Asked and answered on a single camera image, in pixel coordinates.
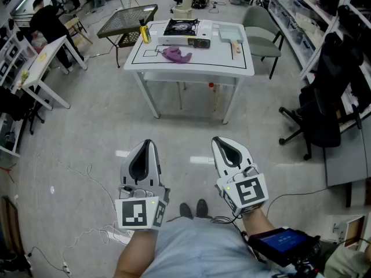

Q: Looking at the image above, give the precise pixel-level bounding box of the black screen device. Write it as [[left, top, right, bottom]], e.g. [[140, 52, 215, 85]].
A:
[[248, 227, 321, 275]]

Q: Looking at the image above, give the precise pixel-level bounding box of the person's light blue clothing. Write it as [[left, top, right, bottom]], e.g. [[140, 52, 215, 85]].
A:
[[141, 215, 279, 278]]

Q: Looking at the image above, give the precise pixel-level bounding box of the purple cloth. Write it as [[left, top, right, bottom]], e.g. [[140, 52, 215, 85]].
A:
[[162, 46, 193, 64]]

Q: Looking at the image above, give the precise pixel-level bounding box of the brown wooden board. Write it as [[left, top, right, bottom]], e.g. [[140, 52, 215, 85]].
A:
[[0, 195, 26, 256]]

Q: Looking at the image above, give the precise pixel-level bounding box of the person's left shoe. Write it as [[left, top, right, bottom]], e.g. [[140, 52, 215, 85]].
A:
[[179, 203, 194, 220]]

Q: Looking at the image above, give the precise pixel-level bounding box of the person's right shoe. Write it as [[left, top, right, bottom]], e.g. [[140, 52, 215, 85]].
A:
[[196, 199, 209, 218]]

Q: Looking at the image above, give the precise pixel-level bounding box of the light blue rectangular pan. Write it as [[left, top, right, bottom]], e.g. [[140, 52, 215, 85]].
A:
[[219, 24, 246, 54]]

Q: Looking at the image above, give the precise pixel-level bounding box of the white side table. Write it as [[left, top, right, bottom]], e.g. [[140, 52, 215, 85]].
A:
[[10, 35, 88, 111]]

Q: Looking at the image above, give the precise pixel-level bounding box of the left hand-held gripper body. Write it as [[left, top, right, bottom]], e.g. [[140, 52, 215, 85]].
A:
[[115, 185, 171, 232]]

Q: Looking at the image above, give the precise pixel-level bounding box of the white work table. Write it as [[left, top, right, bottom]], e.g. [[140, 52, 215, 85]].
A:
[[123, 20, 256, 126]]

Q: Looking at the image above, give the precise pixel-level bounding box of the person's left forearm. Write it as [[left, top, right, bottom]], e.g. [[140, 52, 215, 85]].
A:
[[113, 228, 159, 278]]

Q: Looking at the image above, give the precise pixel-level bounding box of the light wooden chair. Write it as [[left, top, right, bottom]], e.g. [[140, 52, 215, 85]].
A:
[[63, 14, 93, 46]]

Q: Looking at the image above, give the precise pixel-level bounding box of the black office chair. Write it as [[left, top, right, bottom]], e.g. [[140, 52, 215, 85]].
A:
[[0, 85, 46, 136], [278, 32, 371, 161]]

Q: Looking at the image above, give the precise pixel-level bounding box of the white shelving unit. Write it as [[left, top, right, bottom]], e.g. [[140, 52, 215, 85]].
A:
[[268, 0, 371, 133], [0, 19, 30, 159]]

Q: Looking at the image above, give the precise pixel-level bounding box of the beige trash bin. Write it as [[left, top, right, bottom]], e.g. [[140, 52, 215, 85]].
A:
[[173, 0, 194, 20]]

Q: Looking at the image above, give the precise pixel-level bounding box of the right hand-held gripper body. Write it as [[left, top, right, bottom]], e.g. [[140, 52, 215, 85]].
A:
[[214, 165, 270, 217]]

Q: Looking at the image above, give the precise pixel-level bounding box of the grey cabinet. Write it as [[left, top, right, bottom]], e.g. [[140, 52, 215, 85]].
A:
[[323, 123, 371, 208]]

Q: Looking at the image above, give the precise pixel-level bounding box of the person's shoe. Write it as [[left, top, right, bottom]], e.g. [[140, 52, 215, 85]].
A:
[[196, 199, 209, 218], [179, 203, 194, 220]]

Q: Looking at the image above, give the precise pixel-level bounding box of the white portable gas stove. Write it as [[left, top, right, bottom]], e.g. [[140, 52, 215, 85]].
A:
[[157, 18, 212, 49]]

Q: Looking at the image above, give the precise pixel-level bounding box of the yellow bottle with black cap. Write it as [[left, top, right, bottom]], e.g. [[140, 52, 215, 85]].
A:
[[138, 18, 152, 44]]

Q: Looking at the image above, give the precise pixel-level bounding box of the grey green chair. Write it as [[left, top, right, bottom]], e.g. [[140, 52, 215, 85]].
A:
[[242, 5, 286, 80]]

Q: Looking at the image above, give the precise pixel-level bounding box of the glass-top lattice table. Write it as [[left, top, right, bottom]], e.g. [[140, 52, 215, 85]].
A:
[[97, 3, 159, 68]]

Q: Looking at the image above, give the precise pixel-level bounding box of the wooden framed panel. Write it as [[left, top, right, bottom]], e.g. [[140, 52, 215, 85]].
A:
[[343, 215, 366, 248]]

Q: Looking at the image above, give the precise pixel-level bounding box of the person's right forearm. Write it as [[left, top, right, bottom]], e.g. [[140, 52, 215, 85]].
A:
[[241, 208, 281, 239]]

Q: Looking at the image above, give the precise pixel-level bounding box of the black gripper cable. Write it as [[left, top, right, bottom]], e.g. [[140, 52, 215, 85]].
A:
[[210, 215, 247, 237]]

